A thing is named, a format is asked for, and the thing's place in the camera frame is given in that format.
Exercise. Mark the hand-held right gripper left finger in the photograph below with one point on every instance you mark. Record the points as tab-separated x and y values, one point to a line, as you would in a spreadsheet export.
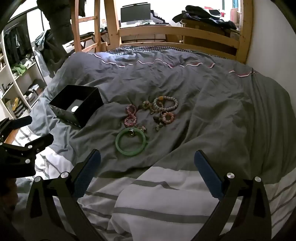
90	169

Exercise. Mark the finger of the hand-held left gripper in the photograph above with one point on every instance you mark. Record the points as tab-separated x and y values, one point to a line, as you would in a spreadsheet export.
22	121
41	140

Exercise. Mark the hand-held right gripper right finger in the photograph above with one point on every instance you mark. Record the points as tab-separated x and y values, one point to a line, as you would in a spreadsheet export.
208	171

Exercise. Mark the green jade bangle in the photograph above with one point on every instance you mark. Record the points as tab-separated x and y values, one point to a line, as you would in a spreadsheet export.
120	147

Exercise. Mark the black box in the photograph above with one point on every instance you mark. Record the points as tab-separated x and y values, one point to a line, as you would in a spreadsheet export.
92	102

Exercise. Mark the dark green charm pendant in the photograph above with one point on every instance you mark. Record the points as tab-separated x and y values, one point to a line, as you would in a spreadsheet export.
159	126

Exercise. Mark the white shelf unit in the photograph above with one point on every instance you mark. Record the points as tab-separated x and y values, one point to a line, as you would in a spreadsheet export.
19	85

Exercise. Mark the green plush toy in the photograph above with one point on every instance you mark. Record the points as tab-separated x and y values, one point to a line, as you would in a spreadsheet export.
19	68

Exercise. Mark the grey duvet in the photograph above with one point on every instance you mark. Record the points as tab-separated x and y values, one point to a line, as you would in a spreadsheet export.
208	104

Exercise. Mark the white striped blanket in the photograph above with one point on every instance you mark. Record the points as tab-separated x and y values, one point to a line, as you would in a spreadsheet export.
150	208

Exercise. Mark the hanging dark clothes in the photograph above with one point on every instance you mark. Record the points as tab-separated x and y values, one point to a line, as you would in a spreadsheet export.
16	44

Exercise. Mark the pale blue garment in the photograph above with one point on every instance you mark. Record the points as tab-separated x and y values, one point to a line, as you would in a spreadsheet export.
41	40

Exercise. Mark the wooden ladder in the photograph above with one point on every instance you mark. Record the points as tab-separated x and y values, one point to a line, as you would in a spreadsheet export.
76	27

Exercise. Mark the checked bed sheet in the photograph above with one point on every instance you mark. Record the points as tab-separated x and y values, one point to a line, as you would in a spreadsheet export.
161	47

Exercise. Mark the pile of dark clothes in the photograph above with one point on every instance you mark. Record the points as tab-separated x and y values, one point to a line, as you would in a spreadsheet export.
203	15

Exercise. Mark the computer monitor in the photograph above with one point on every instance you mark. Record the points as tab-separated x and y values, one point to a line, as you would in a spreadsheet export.
135	12

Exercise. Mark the wooden bed frame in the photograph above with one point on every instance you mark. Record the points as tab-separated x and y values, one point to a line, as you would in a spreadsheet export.
175	31

